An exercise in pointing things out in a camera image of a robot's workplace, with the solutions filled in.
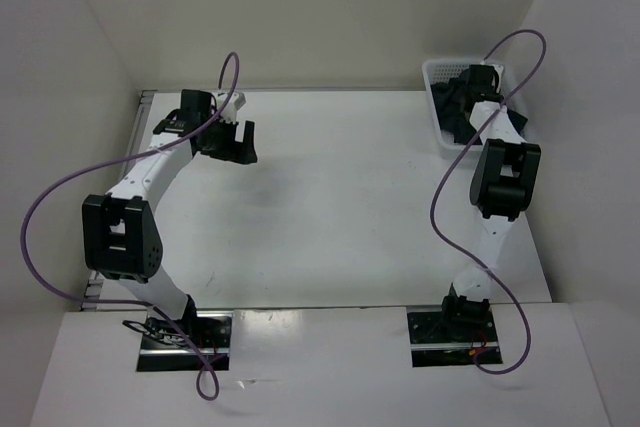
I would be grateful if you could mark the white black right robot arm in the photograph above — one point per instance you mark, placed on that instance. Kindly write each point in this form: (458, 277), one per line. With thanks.
(501, 189)

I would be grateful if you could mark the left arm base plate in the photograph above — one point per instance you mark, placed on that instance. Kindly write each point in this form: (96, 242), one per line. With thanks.
(167, 352)

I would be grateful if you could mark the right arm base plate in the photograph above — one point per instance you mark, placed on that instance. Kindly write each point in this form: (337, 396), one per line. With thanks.
(435, 343)

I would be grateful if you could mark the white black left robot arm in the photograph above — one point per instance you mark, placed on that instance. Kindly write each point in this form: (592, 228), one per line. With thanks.
(121, 239)

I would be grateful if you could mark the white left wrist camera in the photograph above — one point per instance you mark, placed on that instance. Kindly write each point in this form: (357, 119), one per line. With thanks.
(230, 105)

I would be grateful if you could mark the dark navy shorts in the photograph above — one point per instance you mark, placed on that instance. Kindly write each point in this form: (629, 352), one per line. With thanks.
(453, 109)

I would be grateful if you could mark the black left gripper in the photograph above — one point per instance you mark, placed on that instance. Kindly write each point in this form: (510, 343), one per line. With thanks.
(241, 152)

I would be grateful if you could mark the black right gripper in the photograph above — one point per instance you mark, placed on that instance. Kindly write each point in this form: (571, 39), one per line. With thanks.
(496, 91)

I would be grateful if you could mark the white plastic mesh basket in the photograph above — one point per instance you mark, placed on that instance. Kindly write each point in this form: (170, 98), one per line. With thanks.
(444, 80)

